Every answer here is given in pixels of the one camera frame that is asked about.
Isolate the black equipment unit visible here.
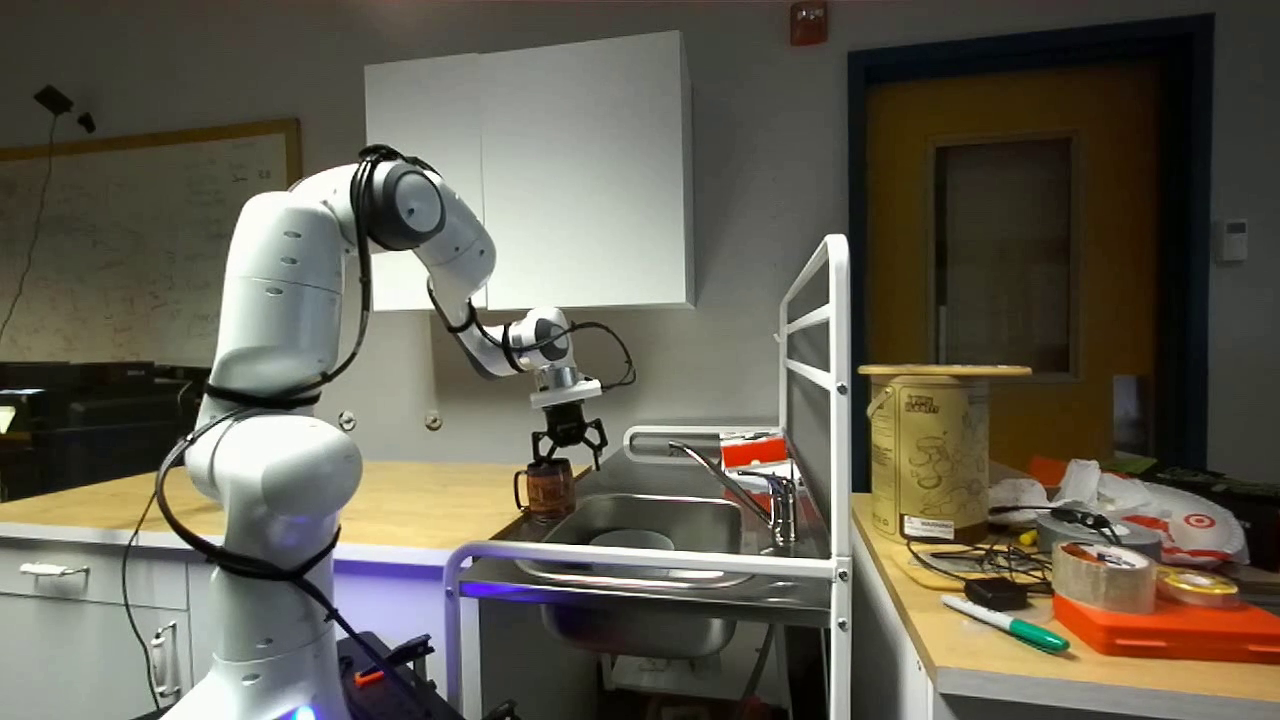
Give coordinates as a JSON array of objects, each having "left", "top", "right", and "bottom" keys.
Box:
[{"left": 0, "top": 355, "right": 216, "bottom": 506}]

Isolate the silver drawer handle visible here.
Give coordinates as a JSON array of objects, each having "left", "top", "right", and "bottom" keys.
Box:
[{"left": 17, "top": 560, "right": 94, "bottom": 600}]

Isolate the yellow wooden door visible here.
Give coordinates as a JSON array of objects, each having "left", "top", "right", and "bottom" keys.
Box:
[{"left": 848, "top": 11, "right": 1218, "bottom": 498}]

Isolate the wall whiteboard wooden frame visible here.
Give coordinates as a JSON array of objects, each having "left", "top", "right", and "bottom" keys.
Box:
[{"left": 0, "top": 117, "right": 306, "bottom": 374}]

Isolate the black wall mounted camera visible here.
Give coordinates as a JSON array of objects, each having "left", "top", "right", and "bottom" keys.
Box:
[{"left": 31, "top": 82, "right": 99, "bottom": 139}]

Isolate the white plastic bag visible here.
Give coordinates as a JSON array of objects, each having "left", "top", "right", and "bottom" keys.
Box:
[{"left": 991, "top": 455, "right": 1254, "bottom": 571}]

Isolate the white wall cabinet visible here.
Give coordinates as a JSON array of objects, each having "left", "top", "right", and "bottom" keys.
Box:
[{"left": 359, "top": 29, "right": 700, "bottom": 316}]

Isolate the chrome sink faucet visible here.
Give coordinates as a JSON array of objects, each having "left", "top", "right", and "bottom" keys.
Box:
[{"left": 676, "top": 441, "right": 803, "bottom": 557}]

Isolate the small black block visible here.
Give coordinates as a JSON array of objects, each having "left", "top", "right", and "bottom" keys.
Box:
[{"left": 958, "top": 571, "right": 1032, "bottom": 615}]

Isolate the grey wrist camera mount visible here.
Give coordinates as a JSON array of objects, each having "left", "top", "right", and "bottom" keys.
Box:
[{"left": 528, "top": 374, "right": 606, "bottom": 411}]

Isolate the red fire alarm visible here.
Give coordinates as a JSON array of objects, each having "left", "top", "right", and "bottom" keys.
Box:
[{"left": 788, "top": 0, "right": 831, "bottom": 54}]

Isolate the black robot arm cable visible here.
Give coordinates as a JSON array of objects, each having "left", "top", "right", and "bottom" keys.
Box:
[{"left": 149, "top": 155, "right": 447, "bottom": 677}]

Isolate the white metal rack frame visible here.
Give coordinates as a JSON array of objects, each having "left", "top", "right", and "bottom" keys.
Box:
[{"left": 438, "top": 232, "right": 854, "bottom": 720}]

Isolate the orange flat case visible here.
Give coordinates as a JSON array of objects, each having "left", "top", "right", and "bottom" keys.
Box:
[{"left": 1053, "top": 592, "right": 1280, "bottom": 668}]

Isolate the white base cabinet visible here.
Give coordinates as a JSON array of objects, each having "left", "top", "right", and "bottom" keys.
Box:
[{"left": 0, "top": 526, "right": 459, "bottom": 720}]

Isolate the green marker pen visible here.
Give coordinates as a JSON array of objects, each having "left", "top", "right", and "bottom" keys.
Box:
[{"left": 941, "top": 592, "right": 1074, "bottom": 662}]

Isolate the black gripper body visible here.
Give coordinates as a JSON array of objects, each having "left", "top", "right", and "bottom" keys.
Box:
[{"left": 536, "top": 395, "right": 604, "bottom": 455}]

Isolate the stainless steel sink unit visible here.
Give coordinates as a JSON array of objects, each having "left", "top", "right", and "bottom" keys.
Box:
[{"left": 444, "top": 425, "right": 852, "bottom": 662}]

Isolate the black robot controller box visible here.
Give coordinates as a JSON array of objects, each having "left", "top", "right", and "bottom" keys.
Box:
[{"left": 337, "top": 628, "right": 464, "bottom": 720}]

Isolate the round gold tin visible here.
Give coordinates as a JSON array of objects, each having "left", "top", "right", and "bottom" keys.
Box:
[{"left": 1152, "top": 563, "right": 1245, "bottom": 613}]

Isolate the orange colourful box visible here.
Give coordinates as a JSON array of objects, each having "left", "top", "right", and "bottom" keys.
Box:
[{"left": 715, "top": 436, "right": 790, "bottom": 474}]

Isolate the white wall thermostat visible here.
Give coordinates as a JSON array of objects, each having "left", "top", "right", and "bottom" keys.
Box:
[{"left": 1214, "top": 216, "right": 1254, "bottom": 270}]

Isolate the clear packing tape roll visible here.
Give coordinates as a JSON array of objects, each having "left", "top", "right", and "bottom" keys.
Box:
[{"left": 1046, "top": 536, "right": 1165, "bottom": 622}]

